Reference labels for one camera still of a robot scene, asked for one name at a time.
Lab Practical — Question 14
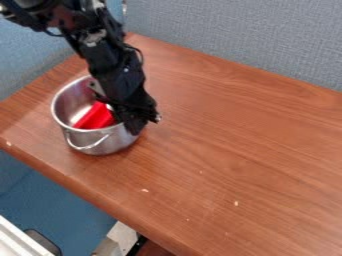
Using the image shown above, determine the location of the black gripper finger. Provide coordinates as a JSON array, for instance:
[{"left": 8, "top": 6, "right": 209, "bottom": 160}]
[{"left": 116, "top": 105, "right": 160, "bottom": 135}]

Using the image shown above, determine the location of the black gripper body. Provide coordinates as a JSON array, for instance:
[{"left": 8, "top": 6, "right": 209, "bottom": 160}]
[{"left": 84, "top": 43, "right": 157, "bottom": 111}]

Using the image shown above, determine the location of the red plastic block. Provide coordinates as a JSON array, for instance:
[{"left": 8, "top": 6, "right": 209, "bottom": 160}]
[{"left": 72, "top": 101, "right": 116, "bottom": 130}]

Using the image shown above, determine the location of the metal pot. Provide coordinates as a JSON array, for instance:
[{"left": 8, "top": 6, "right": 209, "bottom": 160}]
[{"left": 50, "top": 76, "right": 137, "bottom": 155}]

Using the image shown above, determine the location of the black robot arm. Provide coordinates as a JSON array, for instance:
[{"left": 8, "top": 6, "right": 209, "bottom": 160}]
[{"left": 0, "top": 0, "right": 160, "bottom": 135}]

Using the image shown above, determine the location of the white appliance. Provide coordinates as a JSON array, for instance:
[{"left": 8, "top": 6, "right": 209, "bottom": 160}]
[{"left": 0, "top": 215, "right": 54, "bottom": 256}]

